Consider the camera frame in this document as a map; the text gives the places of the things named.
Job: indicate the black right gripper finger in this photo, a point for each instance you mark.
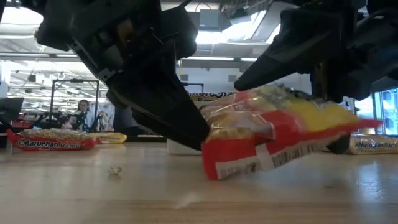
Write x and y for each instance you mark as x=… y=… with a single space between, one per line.
x=280 y=62
x=340 y=145

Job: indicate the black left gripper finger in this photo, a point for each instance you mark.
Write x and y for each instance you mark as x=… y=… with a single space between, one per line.
x=161 y=118

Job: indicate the yellow Maruchan ramen pack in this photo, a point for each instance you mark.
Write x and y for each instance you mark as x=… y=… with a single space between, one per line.
x=373 y=144
x=109 y=137

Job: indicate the black background robot arm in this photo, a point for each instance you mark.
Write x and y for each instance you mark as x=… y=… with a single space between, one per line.
x=100 y=120
x=57 y=117

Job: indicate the white plastic bin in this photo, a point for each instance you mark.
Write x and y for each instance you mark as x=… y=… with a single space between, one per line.
x=177 y=149

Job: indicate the grey office chair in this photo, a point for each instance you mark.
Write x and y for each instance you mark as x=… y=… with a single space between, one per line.
x=124 y=119

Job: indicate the glass window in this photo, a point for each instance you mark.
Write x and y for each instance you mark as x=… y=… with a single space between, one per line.
x=388 y=109

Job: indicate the white noodle crumb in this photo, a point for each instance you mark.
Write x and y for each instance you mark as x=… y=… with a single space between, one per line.
x=115 y=170

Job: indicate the person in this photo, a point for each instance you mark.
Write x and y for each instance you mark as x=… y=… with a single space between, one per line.
x=83 y=107

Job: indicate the grey ceiling box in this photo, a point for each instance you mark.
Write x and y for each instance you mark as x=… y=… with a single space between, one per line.
x=210 y=20

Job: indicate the black monitor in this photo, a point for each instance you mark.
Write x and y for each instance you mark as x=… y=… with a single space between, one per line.
x=11 y=110

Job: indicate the grey wall vent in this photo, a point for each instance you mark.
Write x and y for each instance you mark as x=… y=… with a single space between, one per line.
x=184 y=77
x=232 y=77

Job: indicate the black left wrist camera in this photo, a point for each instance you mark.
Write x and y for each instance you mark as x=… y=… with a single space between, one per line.
x=180 y=31

